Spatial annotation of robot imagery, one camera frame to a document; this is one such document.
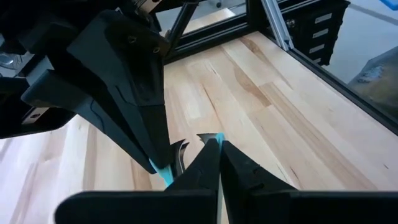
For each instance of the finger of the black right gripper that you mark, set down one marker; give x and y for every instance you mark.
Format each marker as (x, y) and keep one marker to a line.
(130, 62)
(62, 90)

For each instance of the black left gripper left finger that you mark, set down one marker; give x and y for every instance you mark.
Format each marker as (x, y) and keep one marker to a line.
(186, 199)

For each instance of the dark grey bulky object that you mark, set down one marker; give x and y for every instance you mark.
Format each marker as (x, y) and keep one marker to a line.
(379, 84)

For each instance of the black aluminium rig frame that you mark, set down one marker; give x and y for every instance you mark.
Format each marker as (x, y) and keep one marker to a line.
(217, 37)

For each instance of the silver aluminium post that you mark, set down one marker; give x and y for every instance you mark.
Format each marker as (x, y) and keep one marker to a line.
(276, 23)

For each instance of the black cabinet with silver labels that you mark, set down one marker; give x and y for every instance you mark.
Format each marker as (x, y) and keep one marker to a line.
(303, 34)

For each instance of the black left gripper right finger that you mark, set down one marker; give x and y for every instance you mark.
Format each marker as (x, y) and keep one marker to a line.
(264, 202)

